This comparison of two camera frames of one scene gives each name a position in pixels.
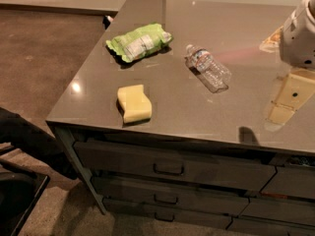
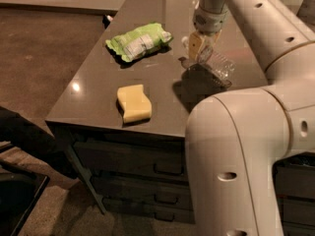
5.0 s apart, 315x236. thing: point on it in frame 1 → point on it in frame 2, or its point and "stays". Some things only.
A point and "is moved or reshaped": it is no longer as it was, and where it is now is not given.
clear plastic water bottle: x=214 y=75 is moved or reshaped
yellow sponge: x=136 y=105 stays
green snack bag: x=140 y=42 stays
